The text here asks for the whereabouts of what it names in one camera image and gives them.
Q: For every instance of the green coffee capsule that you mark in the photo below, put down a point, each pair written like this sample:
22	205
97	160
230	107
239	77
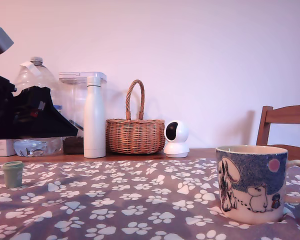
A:
13	175

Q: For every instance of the grey scoop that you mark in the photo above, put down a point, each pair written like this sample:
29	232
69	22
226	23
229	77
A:
77	125

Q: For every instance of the dark brown granules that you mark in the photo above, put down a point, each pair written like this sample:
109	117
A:
72	146

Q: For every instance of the clear lidded storage container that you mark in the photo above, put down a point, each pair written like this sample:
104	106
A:
75	100

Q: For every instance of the white insulated bottle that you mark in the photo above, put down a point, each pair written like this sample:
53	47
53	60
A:
94	120

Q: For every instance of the large clear water bottle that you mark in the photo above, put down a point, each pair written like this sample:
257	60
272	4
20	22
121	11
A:
35	75

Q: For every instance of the white cardboard box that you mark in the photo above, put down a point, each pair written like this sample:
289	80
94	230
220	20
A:
2	147

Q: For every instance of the paw print tablecloth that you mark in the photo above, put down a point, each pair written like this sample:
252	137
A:
140	200

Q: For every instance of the illustrated blue ceramic mug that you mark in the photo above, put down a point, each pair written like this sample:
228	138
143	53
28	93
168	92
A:
252	180

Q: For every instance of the wooden chair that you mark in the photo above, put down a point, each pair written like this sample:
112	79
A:
263	127

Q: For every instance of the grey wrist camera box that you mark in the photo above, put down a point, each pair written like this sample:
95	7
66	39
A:
0	37

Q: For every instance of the small white round camera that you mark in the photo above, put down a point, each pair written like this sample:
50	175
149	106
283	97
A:
180	135

